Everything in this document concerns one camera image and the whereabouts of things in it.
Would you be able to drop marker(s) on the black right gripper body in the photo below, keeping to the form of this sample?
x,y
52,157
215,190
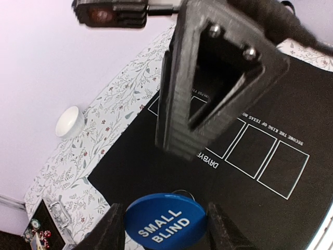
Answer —
x,y
119,14

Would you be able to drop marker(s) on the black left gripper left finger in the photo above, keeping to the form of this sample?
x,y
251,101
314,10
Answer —
x,y
109,233

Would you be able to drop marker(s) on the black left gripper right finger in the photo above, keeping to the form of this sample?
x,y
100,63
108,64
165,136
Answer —
x,y
223,233

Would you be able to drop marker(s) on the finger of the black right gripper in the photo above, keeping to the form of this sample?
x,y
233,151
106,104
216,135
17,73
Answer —
x,y
220,62

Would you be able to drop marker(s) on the blue small blind button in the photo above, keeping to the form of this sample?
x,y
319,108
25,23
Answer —
x,y
165,221

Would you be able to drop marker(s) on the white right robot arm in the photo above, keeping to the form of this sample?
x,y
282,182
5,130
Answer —
x,y
294,23

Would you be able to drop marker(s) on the aluminium poker case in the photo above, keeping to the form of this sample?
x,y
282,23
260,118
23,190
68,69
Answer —
x,y
48,227

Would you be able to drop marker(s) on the black poker play mat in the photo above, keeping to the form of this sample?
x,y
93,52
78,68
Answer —
x,y
271,171

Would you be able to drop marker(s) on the white ceramic bowl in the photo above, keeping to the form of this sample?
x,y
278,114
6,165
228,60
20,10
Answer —
x,y
70,124

